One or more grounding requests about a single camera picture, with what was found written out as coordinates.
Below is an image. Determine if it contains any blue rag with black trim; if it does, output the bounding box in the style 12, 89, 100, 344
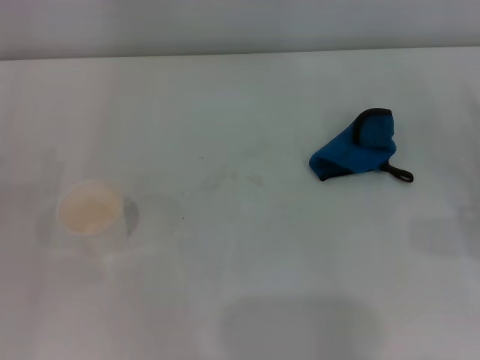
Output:
308, 107, 415, 184

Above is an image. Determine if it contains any white paper cup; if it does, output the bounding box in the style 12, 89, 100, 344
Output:
56, 179, 131, 248

